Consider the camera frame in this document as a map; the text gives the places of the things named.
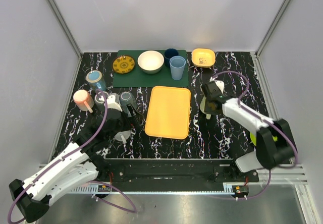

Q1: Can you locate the grey faceted mug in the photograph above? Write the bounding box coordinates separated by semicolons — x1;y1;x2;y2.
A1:
119;91;137;113

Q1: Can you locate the sage green mug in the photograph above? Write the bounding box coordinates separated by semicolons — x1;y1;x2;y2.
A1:
199;96;222;120

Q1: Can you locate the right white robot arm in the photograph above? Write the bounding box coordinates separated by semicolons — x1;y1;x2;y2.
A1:
201;81;297;182

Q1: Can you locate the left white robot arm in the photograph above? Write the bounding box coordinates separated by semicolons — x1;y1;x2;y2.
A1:
9;102;135;223

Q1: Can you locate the white grey mug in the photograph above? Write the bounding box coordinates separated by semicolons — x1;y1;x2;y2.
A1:
114;130;131;144

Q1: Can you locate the dark teal mug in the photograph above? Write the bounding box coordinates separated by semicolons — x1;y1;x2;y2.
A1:
94;93;105;107

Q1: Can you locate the pink mug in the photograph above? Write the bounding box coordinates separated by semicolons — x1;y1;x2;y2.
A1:
73;89;94;113

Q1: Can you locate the blue mug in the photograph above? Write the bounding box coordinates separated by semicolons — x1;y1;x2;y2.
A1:
86;70;106;91

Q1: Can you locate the orange plastic tray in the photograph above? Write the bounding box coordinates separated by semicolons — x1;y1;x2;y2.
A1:
145;86;191;140

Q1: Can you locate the dark green mat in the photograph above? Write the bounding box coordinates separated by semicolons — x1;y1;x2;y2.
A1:
113;50;189;88

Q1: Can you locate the yellow patterned plate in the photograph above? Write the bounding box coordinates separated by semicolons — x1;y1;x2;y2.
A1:
112;55;136;74

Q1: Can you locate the yellow square bowl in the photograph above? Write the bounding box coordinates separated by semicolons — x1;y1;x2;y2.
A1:
191;48;216;68

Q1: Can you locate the white bowl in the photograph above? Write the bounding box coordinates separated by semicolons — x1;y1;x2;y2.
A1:
137;50;164;74

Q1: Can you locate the light blue plastic cup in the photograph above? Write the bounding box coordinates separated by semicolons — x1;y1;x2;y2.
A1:
170;55;186;80

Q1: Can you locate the lime green plate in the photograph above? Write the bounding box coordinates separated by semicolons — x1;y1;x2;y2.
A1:
249;132;256;146

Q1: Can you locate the dark blue cup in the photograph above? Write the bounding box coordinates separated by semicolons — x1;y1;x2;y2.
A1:
164;48;179;68

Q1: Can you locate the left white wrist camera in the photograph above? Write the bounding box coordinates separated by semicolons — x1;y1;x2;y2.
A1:
104;93;123;112

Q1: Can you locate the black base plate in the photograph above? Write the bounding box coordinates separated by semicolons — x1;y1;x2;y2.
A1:
96;159;259;192

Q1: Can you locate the left aluminium frame post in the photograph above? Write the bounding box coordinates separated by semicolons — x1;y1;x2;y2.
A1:
46;0;83;58

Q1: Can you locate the aluminium frame post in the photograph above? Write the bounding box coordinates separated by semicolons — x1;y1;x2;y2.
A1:
255;0;292;57
46;0;83;58

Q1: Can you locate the right aluminium frame post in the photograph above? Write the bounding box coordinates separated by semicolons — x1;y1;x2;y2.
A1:
255;0;292;57

